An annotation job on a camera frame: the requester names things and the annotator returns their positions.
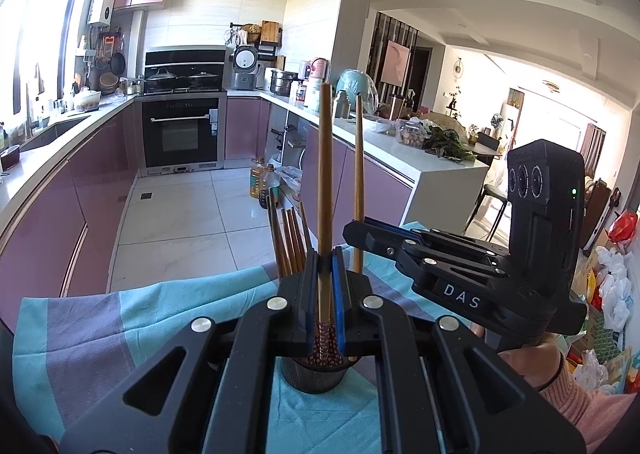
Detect mint green air fryer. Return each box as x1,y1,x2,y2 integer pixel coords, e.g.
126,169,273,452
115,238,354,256
336,70,378,112

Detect wooden cutting board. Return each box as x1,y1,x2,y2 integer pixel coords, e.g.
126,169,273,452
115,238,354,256
260,20,282,47

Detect crumpled plastic bags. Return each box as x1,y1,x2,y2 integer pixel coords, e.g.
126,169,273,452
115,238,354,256
275,151,306,199

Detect dark slatted room divider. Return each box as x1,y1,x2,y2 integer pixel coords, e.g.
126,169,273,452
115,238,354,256
370,11,421,94

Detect pile of white plastic bags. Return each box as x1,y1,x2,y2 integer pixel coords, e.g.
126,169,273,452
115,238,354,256
595,246,636,329

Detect leafy green vegetables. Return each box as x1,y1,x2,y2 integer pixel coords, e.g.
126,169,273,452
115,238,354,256
422,126,478,162

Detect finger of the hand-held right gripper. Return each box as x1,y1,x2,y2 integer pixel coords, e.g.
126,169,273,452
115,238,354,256
343,221,509,285
363,217,509,257

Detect brown curtain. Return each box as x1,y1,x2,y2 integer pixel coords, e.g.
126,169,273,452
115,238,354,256
582,123,611,185

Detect dark red bowl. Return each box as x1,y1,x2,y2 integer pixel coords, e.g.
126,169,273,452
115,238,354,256
0,145,22,173

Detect white canister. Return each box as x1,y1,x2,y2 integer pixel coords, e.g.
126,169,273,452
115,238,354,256
305,78,323,112

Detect clear plastic bag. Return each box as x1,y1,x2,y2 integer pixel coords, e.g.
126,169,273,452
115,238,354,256
350,116,396,135

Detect black bar stool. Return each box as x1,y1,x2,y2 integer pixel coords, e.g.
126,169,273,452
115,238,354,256
465,181,511,239

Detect white rice cooker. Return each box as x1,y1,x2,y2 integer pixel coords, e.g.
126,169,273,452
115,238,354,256
231,44,261,90

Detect pink framed wall art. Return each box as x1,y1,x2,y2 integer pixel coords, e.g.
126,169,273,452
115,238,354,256
381,40,412,84

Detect clear egg container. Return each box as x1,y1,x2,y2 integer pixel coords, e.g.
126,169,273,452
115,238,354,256
397,119,433,149

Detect dark cooking oil bottle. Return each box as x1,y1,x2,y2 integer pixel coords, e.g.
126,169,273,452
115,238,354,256
259,164,281,209

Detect kitchen sink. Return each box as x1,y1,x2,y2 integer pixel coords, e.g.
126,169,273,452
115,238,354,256
20,114,93,152

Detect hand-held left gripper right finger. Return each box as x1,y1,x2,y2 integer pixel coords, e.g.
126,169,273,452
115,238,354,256
331,245,586,454

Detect wooden chopstick with patterned end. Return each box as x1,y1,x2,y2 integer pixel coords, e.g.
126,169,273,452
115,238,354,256
316,82,335,329
352,94,366,275

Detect person's right hand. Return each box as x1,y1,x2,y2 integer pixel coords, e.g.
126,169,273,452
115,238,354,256
497,331,566,391

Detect white wall utensil holder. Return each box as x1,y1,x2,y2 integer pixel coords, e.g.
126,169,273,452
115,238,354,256
77,36,96,67

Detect steel sink faucet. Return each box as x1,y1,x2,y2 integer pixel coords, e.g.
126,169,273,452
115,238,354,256
25,64,43,135

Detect white casserole pot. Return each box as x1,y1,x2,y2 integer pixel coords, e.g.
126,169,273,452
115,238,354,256
74,88,103,112

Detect black wall rack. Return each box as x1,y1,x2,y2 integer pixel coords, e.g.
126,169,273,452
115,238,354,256
230,22,282,57

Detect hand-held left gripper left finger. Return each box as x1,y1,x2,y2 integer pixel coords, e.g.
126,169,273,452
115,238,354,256
60,248,321,454

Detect kitchen window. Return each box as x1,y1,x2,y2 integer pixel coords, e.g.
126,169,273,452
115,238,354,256
0,0,98,119

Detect red plastic bag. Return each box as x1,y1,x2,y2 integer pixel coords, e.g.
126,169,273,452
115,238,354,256
607,211,640,255

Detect black integrated stove oven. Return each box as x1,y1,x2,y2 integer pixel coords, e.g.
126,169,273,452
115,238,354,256
137,46,228,178

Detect bundle of wooden chopsticks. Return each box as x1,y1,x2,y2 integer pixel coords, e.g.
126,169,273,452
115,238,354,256
265,194,346,370

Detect stainless steel stockpot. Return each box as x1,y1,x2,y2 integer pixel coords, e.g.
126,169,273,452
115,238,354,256
270,70,298,97

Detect yellow cooking oil bottle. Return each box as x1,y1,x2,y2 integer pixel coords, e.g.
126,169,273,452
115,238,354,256
249,157,268,199

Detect black mesh cup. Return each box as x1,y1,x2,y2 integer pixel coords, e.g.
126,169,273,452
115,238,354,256
279,269,373,395

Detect printed cardboard box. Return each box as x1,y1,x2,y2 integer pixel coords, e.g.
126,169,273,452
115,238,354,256
587,304,631,365

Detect blue grey patterned tablecloth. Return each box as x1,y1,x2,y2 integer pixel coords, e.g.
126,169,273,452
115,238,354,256
12,221,481,454

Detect pink kitchen base cabinets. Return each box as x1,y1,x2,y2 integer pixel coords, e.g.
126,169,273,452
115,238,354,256
0,96,143,329
224,90,491,255

